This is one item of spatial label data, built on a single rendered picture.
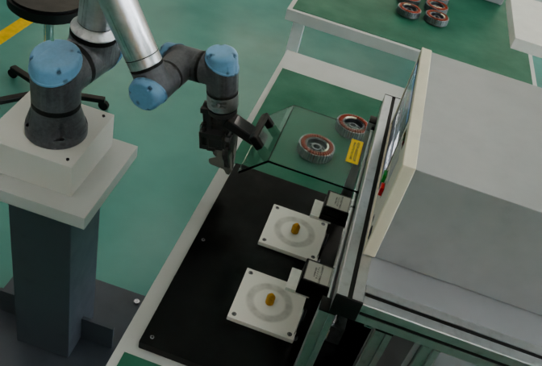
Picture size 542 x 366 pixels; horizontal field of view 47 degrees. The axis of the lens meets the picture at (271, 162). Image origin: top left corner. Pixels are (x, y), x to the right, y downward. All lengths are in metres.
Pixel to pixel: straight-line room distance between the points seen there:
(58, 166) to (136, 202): 1.15
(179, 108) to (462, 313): 2.40
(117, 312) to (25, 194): 0.80
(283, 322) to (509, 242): 0.55
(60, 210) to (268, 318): 0.57
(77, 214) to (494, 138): 0.97
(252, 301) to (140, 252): 1.16
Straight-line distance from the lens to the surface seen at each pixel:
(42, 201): 1.61
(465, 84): 1.28
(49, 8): 2.85
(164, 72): 1.37
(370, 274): 1.08
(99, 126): 1.68
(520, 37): 1.93
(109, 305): 2.32
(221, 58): 1.40
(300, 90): 2.18
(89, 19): 1.55
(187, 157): 2.96
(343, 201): 1.50
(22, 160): 1.63
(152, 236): 2.57
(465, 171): 1.03
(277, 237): 1.55
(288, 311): 1.41
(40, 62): 1.51
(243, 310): 1.39
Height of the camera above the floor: 1.86
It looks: 38 degrees down
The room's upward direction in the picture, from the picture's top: 16 degrees clockwise
